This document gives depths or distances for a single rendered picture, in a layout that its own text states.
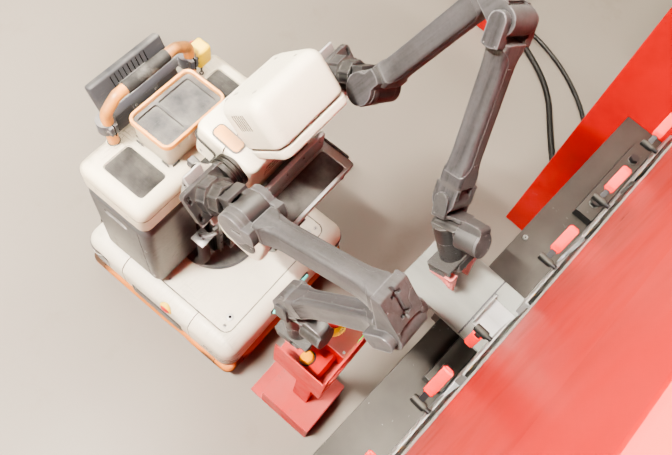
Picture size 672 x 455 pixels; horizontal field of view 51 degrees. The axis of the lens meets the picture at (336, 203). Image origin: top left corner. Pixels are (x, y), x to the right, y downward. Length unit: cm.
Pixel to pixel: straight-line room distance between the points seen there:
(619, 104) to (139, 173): 141
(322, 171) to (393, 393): 55
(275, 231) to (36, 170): 177
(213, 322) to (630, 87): 146
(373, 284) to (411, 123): 192
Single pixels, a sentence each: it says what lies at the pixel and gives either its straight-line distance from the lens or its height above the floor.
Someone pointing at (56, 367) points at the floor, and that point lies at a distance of 266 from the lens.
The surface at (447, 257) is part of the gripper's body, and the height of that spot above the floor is 113.
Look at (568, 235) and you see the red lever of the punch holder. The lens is 146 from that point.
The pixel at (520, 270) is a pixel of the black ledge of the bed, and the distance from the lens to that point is 189.
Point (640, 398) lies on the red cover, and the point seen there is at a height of 229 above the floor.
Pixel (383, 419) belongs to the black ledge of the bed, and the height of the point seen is 88.
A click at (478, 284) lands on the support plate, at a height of 100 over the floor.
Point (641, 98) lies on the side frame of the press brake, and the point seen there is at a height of 96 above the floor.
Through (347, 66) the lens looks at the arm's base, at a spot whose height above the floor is 124.
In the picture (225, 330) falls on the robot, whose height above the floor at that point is 28.
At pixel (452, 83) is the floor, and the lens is 324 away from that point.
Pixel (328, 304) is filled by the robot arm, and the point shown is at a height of 118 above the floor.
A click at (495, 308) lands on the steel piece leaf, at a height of 100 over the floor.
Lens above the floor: 252
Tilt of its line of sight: 63 degrees down
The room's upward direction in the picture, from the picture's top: 15 degrees clockwise
